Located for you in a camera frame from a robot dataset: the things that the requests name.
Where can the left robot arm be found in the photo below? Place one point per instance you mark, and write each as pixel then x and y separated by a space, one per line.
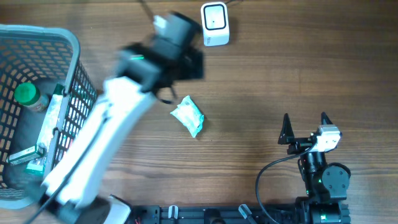
pixel 70 190

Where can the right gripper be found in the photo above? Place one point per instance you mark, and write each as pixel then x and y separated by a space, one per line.
pixel 286 135

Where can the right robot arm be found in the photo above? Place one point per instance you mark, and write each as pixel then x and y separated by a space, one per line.
pixel 326 183

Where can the white barcode scanner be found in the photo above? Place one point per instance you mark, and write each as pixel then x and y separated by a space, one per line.
pixel 215 24

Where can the small green white box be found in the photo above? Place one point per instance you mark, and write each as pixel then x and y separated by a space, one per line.
pixel 26 155

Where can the red white packet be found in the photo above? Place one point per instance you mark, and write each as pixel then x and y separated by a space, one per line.
pixel 68 145

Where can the green lid jar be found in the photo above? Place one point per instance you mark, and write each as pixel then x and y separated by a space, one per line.
pixel 29 96

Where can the grey plastic mesh basket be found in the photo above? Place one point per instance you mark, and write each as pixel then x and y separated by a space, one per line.
pixel 45 57

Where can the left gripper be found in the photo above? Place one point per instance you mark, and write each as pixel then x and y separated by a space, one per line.
pixel 197 68

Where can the long green white package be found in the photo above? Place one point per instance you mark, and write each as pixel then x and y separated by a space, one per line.
pixel 51 119

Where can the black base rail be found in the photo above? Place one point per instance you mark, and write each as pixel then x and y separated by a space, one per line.
pixel 277 213

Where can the light green wipes packet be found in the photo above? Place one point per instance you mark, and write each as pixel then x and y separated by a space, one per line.
pixel 189 115

